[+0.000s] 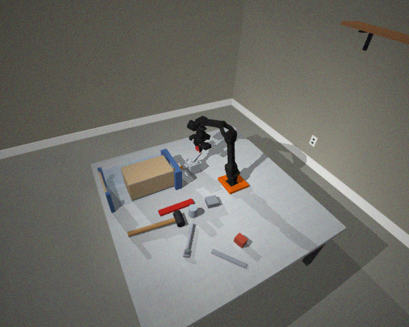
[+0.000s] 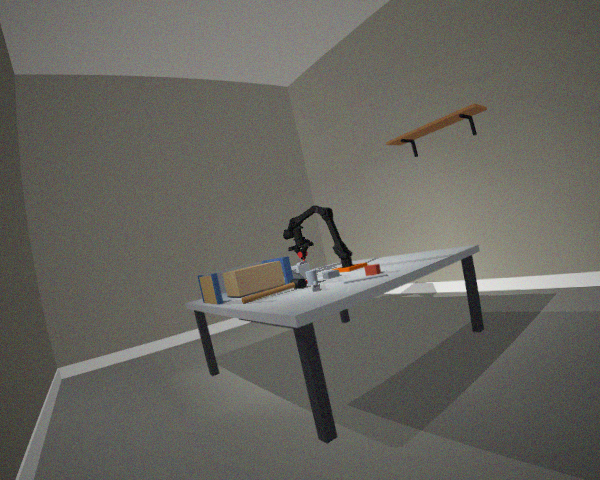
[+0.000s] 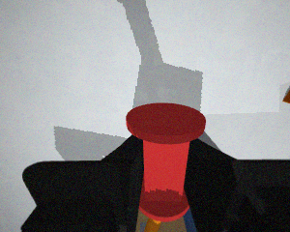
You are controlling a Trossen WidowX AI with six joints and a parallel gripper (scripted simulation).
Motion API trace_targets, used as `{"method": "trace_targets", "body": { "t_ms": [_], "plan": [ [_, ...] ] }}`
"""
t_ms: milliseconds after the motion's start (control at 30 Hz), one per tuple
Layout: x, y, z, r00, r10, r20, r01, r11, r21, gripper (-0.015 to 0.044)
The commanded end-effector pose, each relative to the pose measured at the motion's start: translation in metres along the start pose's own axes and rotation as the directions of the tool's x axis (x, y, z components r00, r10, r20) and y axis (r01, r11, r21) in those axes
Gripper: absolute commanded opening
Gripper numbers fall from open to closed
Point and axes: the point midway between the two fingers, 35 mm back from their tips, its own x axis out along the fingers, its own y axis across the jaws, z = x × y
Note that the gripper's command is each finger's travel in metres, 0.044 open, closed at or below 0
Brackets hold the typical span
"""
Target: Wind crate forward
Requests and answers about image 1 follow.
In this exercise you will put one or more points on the grey flat bar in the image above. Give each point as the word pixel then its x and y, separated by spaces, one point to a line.
pixel 230 259

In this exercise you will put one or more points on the grey cylinder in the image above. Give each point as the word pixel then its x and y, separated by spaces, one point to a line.
pixel 192 211

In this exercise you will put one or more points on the black-headed mallet with wooden handle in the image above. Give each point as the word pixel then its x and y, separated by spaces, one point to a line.
pixel 178 218

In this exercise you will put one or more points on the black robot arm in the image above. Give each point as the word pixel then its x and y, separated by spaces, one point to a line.
pixel 230 137

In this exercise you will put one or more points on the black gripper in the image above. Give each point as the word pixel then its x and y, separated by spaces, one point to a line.
pixel 199 141

